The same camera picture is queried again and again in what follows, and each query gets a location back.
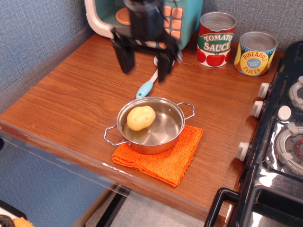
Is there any teal toy microwave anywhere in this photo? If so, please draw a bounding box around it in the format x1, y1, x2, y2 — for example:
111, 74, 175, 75
84, 0, 203, 50

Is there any orange fuzzy object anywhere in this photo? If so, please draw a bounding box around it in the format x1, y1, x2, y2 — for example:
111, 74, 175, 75
13, 217, 33, 227

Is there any stainless steel pot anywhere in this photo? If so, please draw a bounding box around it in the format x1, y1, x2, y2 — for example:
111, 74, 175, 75
104, 97, 196, 155

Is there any white spoon teal handle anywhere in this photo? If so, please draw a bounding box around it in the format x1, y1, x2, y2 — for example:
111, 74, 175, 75
135, 55, 176, 99

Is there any tomato sauce can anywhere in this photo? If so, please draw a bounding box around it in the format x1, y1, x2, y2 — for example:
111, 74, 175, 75
196, 11, 237, 68

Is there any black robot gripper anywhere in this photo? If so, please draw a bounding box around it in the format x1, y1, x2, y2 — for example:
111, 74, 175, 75
111, 2, 183, 83

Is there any orange knitted cloth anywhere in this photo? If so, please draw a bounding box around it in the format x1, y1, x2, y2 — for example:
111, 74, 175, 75
112, 125, 203, 187

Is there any black toy stove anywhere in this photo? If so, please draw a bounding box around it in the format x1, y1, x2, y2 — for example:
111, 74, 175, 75
205, 41, 303, 227

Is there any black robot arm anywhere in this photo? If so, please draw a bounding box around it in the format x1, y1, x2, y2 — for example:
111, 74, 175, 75
111, 0, 182, 82

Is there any yellow potato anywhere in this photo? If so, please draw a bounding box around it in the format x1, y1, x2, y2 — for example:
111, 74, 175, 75
127, 106, 156, 131

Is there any pineapple slices can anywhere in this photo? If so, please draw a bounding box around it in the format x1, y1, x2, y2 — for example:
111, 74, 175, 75
234, 31, 278, 77

